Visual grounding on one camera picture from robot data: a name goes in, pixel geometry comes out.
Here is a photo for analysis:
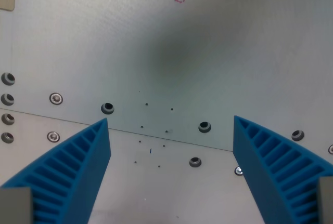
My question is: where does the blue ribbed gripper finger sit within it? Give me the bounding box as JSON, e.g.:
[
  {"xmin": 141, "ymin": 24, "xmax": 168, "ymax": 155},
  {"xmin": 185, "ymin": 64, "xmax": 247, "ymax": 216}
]
[
  {"xmin": 0, "ymin": 117, "xmax": 112, "ymax": 224},
  {"xmin": 232, "ymin": 115, "xmax": 333, "ymax": 224}
]

